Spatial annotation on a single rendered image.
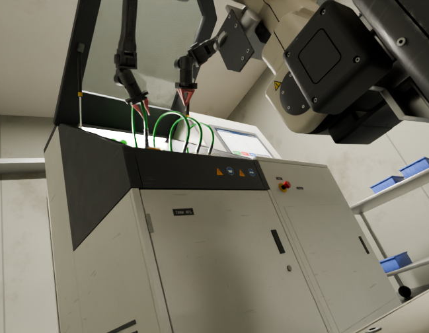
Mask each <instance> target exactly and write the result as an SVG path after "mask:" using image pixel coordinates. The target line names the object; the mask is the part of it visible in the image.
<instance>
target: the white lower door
mask: <svg viewBox="0 0 429 333"><path fill-rule="evenodd" d="M139 193H140V196H141V202H142V205H143V210H144V214H145V219H146V222H147V227H148V231H149V236H150V239H151V244H152V247H153V253H154V256H155V261H156V265H157V270H158V273H159V279H160V282H161V287H162V290H163V295H164V298H165V304H166V307H167V312H168V316H169V321H170V324H171V330H172V333H328V332H327V329H326V327H325V324H324V322H323V319H322V318H321V315H320V313H319V310H318V308H317V306H316V304H315V301H314V299H313V296H312V294H311V292H310V290H309V287H308V285H307V282H306V280H305V278H304V276H303V273H302V271H301V268H300V267H299V264H298V262H297V259H296V257H295V254H294V253H293V250H292V248H291V245H290V243H289V240H288V238H287V236H286V234H285V231H284V229H283V226H282V224H281V222H280V220H279V217H278V215H277V213H276V210H275V208H274V206H273V203H272V201H271V199H270V196H269V194H268V192H267V191H266V190H139Z"/></svg>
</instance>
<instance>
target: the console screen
mask: <svg viewBox="0 0 429 333"><path fill-rule="evenodd" d="M208 125H209V126H210V127H211V128H212V130H213V132H214V133H215V135H216V137H217V138H218V139H219V141H220V143H221V144H222V145H223V147H224V148H225V150H226V151H227V152H229V153H234V154H237V155H242V156H245V157H250V158H254V157H255V156H260V157H270V158H275V157H274V156H273V154H272V153H271V152H270V151H269V150H268V148H267V147H266V146H265V144H263V142H262V141H261V140H260V138H259V137H258V136H257V134H255V133H251V132H247V131H241V130H237V129H231V128H225V127H221V126H215V125H211V124H208Z"/></svg>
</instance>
